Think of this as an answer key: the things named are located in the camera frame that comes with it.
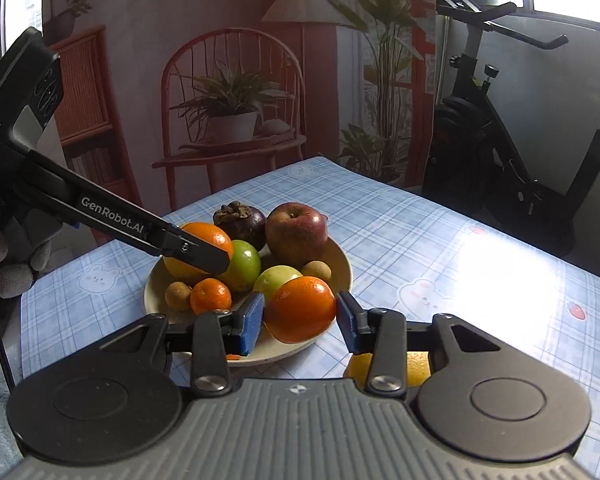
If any large orange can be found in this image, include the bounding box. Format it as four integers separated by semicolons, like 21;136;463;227
162;221;234;285

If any small mandarin orange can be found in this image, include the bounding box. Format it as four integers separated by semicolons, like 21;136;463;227
189;278;233;315

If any yellow lemon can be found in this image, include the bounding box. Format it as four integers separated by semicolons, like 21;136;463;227
342;351;431;390

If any dark purple mangosteen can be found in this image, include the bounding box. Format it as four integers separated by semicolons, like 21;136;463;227
213;200;266;252

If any green apple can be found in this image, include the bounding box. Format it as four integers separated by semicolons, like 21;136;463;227
218;240;261;292
252;264;302;302

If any brown longan fruit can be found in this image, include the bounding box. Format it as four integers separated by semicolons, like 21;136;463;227
301;260;332;283

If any red apple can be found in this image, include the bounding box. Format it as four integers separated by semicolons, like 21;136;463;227
265;203;328;269

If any grey gloved left hand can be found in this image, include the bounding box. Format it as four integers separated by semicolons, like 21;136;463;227
0;209;62;323

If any cream round plate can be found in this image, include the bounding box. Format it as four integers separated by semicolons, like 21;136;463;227
143;237;352;367

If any blue plaid tablecloth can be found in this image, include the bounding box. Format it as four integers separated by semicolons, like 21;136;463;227
20;157;600;478

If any printed room backdrop poster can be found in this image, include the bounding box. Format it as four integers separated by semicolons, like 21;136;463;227
42;0;436;212

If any black exercise bike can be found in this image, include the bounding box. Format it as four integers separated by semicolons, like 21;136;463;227
421;0;600;259

